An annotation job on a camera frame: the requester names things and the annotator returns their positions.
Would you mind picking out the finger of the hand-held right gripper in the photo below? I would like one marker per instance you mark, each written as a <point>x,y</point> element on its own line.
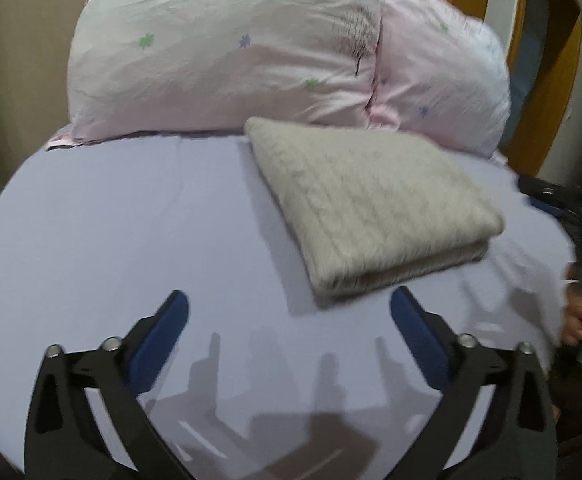
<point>546,195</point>

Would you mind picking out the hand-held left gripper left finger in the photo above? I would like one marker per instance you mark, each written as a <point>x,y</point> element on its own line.
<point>163,327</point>

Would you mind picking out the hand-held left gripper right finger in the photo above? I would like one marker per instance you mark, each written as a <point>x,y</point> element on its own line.
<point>417,332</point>

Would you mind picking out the beige knit sweater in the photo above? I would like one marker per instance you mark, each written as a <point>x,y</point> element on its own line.
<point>373,210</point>

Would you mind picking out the lavender bed sheet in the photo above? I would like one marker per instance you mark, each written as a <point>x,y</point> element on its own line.
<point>136,270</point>

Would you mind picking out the wooden headboard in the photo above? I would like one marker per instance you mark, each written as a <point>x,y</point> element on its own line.
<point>536,60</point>

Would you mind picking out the pink floral pillow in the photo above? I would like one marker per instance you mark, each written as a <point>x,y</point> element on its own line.
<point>251,50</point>

